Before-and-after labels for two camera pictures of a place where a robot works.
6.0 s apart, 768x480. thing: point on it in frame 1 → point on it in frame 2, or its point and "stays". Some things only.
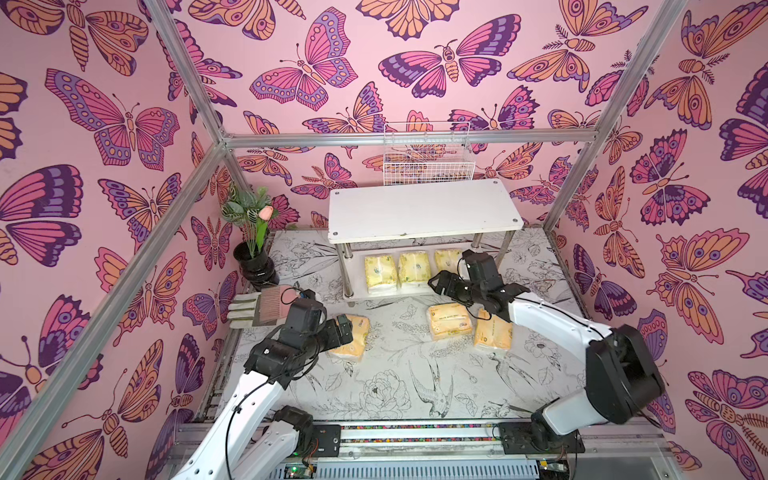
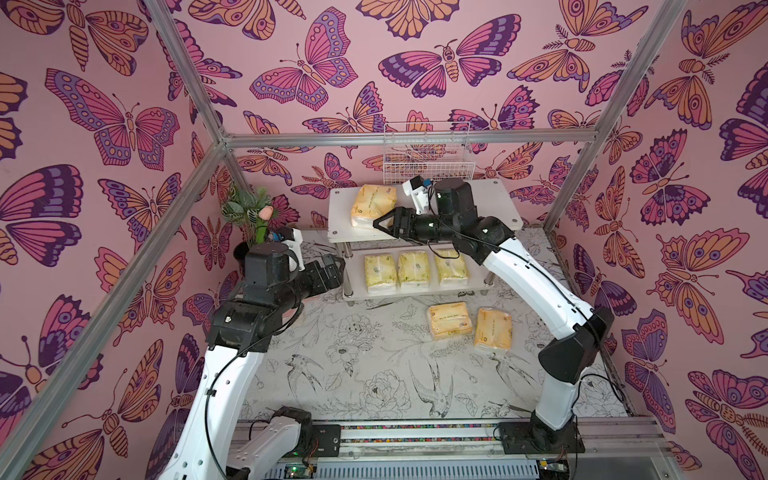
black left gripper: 334,339 → 333,277
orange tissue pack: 449,321 stays
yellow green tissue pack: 447,260 stays
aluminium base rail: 471,449 stays
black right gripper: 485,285 → 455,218
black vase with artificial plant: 253,210 stays
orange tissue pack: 354,350 → 371,202
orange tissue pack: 496,332 stays
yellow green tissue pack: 381,274 stays
